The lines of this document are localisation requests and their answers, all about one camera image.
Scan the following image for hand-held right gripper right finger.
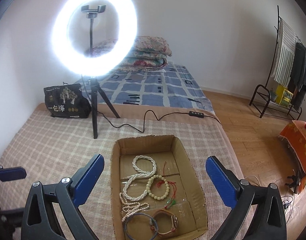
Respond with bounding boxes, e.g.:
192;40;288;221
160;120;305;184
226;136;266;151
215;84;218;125
205;156;287;240

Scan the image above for long pearl necklace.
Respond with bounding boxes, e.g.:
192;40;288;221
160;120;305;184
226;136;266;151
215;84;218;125
119;155;157;202

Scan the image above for floral pillow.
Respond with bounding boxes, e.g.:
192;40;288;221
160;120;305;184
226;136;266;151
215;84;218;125
133;36;173;57

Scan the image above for white ring light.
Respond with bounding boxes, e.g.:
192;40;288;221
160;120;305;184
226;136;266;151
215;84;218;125
51;0;138;79

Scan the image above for dark thin bangle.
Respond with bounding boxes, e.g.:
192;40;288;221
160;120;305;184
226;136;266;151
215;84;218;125
124;212;159;239

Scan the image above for cream bead bracelet green pendant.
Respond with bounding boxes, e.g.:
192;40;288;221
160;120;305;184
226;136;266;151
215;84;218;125
147;161;179;210

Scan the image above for black snack bag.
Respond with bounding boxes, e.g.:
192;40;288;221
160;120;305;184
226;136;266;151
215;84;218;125
44;83;91;119

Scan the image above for short pearl necklace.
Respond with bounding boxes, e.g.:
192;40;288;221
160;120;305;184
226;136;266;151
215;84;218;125
119;192;150;222

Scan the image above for orange patterned cloth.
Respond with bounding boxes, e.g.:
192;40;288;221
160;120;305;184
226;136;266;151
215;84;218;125
278;120;306;193

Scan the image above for striped towel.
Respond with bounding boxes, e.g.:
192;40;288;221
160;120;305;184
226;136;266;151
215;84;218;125
272;19;298;87

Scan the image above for yellow box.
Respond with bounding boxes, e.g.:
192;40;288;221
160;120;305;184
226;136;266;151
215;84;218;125
275;84;294;105

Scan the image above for small black device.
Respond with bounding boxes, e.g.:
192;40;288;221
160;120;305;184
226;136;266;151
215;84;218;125
285;170;302;193

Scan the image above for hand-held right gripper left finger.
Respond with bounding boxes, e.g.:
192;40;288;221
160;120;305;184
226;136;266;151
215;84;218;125
23;154;111;240

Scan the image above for black power cable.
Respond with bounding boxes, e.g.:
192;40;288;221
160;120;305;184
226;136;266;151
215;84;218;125
78;77;221;133

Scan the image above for brown leather watch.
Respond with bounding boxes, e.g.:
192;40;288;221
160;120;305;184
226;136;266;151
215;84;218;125
150;209;179;237

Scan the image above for pink plaid blanket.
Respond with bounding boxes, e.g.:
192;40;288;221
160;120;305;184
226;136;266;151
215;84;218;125
0;102;243;240

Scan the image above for black clothes rack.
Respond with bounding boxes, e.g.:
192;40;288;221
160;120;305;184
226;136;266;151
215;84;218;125
249;5;306;118

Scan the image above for cardboard box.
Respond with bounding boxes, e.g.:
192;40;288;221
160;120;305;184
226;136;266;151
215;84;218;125
110;134;209;240

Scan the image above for folded floral quilt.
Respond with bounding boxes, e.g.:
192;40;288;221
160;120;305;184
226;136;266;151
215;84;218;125
93;39;168;71

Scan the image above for dark hanging clothes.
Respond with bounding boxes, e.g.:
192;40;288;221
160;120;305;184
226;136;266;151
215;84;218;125
288;42;306;105

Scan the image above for blue patterned bed sheet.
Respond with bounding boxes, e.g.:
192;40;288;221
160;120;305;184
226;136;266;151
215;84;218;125
93;64;216;112

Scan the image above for black tripod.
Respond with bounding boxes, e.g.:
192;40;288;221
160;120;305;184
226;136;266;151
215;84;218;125
80;74;121;139

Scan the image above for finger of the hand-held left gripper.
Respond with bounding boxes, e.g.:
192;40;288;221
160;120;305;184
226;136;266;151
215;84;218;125
0;167;27;183

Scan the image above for black phone holder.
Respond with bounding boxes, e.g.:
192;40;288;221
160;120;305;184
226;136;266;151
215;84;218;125
80;4;105;55

